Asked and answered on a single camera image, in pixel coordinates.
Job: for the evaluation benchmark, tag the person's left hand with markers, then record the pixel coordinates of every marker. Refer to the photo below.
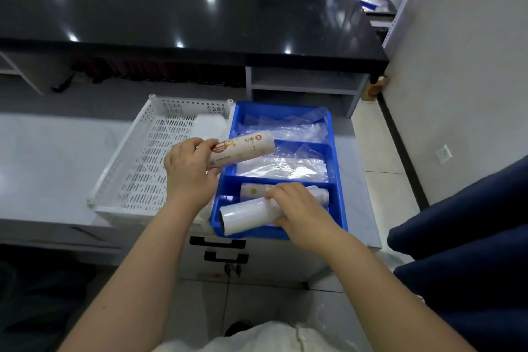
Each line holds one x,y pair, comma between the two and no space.
187,176

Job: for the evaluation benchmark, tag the person's right hand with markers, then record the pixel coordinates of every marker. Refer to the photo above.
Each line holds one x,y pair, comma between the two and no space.
307,219

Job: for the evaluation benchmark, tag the person's left thumb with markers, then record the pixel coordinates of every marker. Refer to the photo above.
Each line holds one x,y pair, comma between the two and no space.
214,174

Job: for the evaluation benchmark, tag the person's right thumb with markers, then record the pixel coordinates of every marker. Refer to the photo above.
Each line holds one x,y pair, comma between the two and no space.
281,220

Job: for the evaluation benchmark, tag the plain white plastic roll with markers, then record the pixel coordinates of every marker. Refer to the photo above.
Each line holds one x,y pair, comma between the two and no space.
247,215

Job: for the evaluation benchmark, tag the white roll with orange label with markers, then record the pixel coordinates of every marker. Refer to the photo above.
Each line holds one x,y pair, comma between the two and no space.
247,147

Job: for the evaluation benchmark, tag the person's left forearm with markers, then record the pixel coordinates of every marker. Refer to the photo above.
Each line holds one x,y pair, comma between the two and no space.
136,281

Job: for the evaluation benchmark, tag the person's right forearm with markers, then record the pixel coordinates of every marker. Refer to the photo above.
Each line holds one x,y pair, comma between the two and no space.
383,302

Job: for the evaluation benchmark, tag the blue divided plastic tray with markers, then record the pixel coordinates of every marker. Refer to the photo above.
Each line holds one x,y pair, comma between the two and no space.
231,191

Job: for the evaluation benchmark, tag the white roll with green dot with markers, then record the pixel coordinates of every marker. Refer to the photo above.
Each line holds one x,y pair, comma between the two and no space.
252,191

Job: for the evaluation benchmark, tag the white desk cabinet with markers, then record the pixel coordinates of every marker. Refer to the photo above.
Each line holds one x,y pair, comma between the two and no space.
255,261

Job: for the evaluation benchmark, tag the clear plastic bag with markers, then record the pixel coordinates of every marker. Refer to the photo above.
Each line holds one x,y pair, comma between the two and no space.
288,166
288,129

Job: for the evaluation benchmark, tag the white perforated plastic basket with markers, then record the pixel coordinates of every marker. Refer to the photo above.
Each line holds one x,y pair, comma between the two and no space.
140,166

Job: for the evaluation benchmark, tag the person's white shirt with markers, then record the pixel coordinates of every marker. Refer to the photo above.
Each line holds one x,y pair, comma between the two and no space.
264,339

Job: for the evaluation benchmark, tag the grey open shelf unit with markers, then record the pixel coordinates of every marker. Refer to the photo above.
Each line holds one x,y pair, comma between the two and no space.
305,81

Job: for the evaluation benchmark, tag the black glossy counter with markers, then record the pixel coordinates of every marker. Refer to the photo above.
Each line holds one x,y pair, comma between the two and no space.
185,21

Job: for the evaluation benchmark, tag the brown cardboard box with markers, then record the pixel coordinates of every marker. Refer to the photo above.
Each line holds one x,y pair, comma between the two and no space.
373,90

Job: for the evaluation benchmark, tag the white wall socket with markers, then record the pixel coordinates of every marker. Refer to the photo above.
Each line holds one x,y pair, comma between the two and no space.
444,154

